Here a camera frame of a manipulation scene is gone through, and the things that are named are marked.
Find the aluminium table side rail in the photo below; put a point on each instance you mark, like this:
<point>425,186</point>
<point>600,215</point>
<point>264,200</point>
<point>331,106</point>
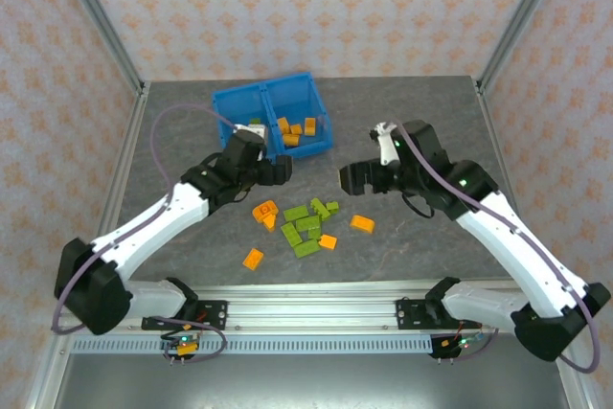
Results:
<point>135,117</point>
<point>489,117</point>

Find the large orange lego piece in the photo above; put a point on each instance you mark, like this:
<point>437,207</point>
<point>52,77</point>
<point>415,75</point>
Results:
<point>264,210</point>

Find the small circuit board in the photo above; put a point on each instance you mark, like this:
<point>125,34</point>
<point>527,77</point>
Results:
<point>182,346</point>
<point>462,342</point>

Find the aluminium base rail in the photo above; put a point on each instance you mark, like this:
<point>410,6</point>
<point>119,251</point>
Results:
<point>311,313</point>

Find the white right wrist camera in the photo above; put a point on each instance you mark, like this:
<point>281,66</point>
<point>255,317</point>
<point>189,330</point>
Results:
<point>384,145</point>

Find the small orange lego brick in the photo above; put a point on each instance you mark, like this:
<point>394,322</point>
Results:
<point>296,129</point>

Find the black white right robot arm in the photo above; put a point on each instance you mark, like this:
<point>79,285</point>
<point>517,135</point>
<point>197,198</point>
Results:
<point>517,256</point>

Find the small green lego brick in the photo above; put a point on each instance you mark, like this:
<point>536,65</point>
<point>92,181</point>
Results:
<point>333,207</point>
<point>313,234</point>

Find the orange triangular lego piece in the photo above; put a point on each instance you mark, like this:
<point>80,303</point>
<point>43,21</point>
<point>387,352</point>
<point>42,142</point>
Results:
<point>269,223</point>

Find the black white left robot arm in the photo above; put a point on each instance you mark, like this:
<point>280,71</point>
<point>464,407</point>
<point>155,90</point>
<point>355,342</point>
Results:
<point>143,232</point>

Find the aluminium frame post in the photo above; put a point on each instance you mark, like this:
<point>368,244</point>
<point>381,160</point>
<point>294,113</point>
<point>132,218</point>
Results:
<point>97,11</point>
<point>524,14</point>

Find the blue plastic bin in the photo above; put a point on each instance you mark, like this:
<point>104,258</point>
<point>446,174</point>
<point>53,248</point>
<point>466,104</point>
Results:
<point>230,107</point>
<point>297,97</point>

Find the grey metal panel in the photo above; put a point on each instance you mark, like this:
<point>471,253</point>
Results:
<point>306,382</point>

